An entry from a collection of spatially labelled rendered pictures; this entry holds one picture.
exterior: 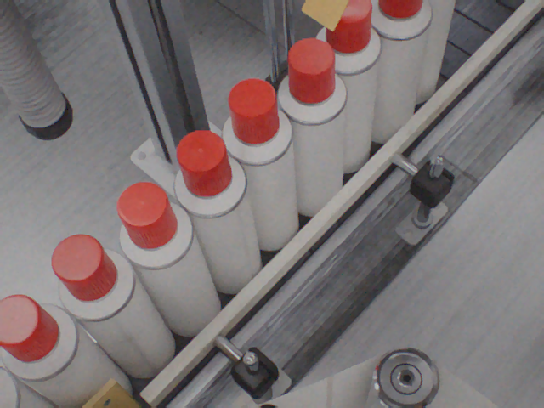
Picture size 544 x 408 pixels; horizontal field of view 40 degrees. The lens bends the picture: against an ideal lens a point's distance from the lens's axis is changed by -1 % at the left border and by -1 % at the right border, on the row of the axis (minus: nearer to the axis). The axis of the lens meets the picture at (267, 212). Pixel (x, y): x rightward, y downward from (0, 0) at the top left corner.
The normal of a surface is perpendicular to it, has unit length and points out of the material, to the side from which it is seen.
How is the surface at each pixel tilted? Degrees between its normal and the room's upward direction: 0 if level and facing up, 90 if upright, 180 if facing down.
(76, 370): 90
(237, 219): 90
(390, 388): 0
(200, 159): 2
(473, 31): 0
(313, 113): 42
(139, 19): 90
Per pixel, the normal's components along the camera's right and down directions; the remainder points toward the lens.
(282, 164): 0.73, 0.59
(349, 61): -0.07, 0.26
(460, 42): -0.07, -0.44
